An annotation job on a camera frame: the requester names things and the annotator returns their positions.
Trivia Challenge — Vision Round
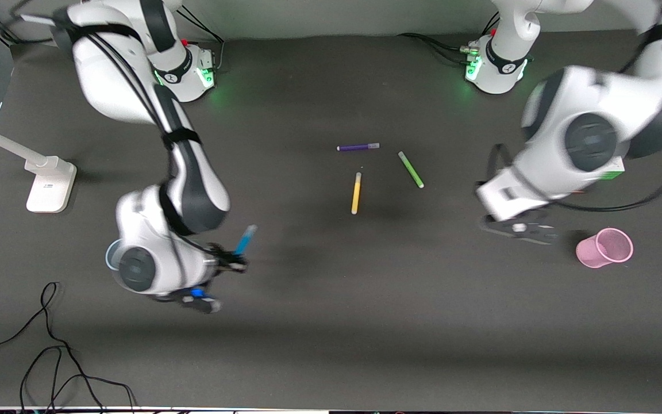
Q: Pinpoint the black loose cable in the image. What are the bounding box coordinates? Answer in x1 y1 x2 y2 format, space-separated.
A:
18 344 105 413
0 281 137 412

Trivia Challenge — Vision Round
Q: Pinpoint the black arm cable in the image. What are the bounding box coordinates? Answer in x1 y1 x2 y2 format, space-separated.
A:
549 17 662 213

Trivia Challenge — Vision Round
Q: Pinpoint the blue marker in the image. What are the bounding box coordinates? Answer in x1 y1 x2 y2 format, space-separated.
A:
233 224 259 256

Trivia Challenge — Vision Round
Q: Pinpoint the black base cable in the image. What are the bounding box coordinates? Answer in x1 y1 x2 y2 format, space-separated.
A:
397 32 472 60
177 7 226 72

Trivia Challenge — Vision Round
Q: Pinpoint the pink mesh cup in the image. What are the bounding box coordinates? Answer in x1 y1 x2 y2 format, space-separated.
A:
575 228 634 269

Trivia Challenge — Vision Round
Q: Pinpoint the green marker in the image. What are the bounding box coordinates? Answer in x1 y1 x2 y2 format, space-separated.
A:
398 151 425 189

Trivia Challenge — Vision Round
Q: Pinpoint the green white small box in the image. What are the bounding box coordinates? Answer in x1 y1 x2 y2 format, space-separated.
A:
598 158 626 182

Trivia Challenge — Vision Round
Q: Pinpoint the white stand with base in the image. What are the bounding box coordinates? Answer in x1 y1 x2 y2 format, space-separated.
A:
0 117 78 214

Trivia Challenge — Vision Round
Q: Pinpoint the light blue cup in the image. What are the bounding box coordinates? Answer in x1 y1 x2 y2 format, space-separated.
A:
105 239 126 273

